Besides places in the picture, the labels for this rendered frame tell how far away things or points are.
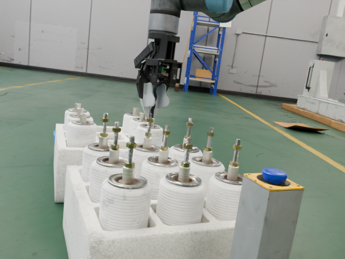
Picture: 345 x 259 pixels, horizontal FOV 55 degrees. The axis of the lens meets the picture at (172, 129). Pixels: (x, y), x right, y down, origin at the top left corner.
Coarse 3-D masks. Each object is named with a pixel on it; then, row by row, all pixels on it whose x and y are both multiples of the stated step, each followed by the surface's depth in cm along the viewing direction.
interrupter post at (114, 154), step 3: (111, 150) 72; (114, 150) 73; (117, 150) 73; (111, 153) 73; (114, 153) 72; (117, 153) 73; (111, 156) 73; (114, 156) 73; (117, 156) 73; (111, 159) 73; (114, 159) 73; (117, 159) 73; (111, 162) 73; (114, 162) 73; (117, 162) 73
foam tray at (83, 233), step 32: (64, 224) 89; (96, 224) 60; (160, 224) 63; (192, 224) 65; (224, 224) 67; (96, 256) 56; (128, 256) 58; (160, 256) 61; (192, 256) 64; (224, 256) 67
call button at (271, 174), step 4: (268, 168) 56; (272, 168) 56; (264, 172) 54; (268, 172) 53; (272, 172) 53; (276, 172) 54; (280, 172) 54; (284, 172) 54; (264, 176) 54; (268, 176) 53; (272, 176) 53; (276, 176) 52; (280, 176) 52; (284, 176) 53; (268, 180) 54; (272, 180) 53; (276, 180) 53; (280, 180) 53
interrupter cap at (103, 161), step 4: (104, 156) 76; (108, 156) 77; (96, 160) 73; (100, 160) 73; (104, 160) 74; (108, 160) 75; (120, 160) 75; (124, 160) 75; (100, 164) 71; (104, 164) 70; (108, 164) 71; (112, 164) 71; (116, 164) 72; (120, 164) 72
